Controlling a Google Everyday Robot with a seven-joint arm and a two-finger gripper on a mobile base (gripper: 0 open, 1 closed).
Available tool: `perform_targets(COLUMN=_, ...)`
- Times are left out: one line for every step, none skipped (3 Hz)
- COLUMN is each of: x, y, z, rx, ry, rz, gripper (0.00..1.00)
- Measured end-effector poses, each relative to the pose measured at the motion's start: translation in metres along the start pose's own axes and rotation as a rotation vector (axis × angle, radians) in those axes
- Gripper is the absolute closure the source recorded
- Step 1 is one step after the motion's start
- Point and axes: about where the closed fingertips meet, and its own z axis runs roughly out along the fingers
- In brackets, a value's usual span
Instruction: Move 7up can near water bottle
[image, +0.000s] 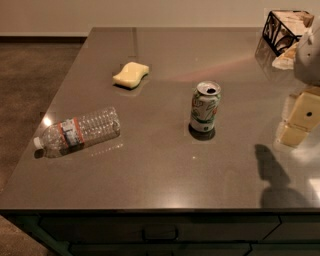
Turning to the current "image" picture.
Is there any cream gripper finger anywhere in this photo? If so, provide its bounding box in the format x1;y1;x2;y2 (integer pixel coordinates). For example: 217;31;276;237
282;94;298;120
279;92;320;148

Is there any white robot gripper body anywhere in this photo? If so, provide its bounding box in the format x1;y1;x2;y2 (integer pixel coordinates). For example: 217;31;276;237
294;17;320;86

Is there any green white 7up can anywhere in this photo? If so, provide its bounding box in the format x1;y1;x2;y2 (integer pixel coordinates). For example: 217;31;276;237
190;81;221;133

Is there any clear plastic water bottle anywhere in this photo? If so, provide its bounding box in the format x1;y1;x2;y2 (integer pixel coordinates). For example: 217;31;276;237
33;107;120;158

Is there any yellow sponge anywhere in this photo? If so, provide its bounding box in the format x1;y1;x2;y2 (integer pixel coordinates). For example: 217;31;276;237
113;62;149;89

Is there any dark cabinet drawer front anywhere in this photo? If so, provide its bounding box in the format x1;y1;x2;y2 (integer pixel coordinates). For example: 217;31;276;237
40;215;279;244

